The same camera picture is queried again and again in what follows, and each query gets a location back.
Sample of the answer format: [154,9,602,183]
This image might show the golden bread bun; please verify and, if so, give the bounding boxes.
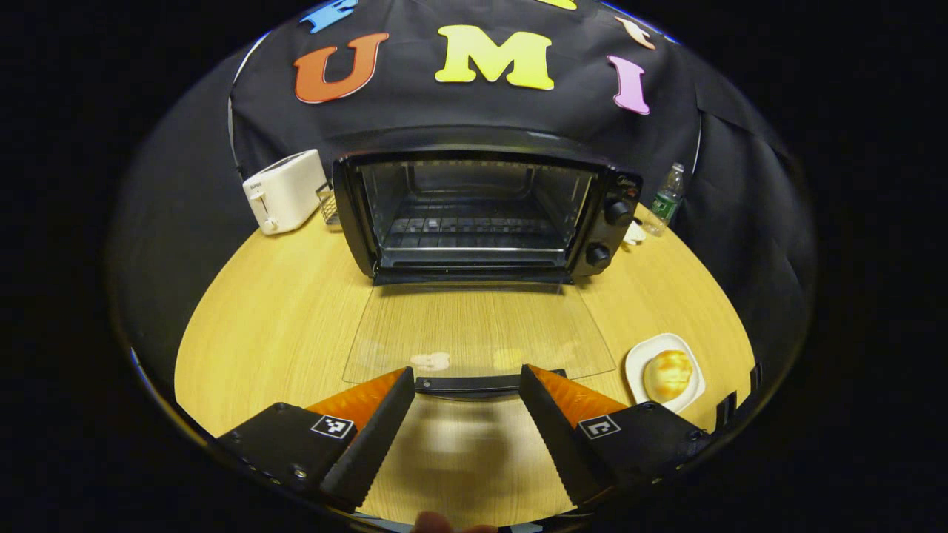
[642,349,695,403]

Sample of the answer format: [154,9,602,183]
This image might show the white toaster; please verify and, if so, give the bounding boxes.
[242,149,328,236]

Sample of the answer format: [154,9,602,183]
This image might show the small wire basket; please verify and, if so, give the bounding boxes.
[316,181,341,227]

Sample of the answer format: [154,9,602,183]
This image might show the black electric oven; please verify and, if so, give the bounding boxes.
[331,126,644,395]

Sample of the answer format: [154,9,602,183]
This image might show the clear plastic water bottle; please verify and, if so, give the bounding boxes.
[643,162,686,238]

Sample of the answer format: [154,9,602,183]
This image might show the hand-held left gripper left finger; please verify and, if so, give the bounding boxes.
[218,366,417,512]

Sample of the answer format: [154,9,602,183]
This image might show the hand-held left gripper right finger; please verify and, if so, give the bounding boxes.
[518,363,712,508]

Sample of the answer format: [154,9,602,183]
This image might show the white square plate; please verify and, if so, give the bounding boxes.
[624,332,707,414]

